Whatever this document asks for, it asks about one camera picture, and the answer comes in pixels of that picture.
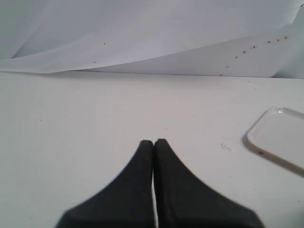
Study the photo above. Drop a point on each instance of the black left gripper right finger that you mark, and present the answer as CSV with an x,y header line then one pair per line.
x,y
184,201

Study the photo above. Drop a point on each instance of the white rectangular plastic tray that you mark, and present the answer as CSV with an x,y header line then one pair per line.
x,y
278,136

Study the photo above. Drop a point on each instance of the white paper backdrop sheet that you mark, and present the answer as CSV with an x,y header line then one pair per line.
x,y
249,38

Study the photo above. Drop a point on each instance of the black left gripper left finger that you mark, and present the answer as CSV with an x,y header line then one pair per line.
x,y
125,203

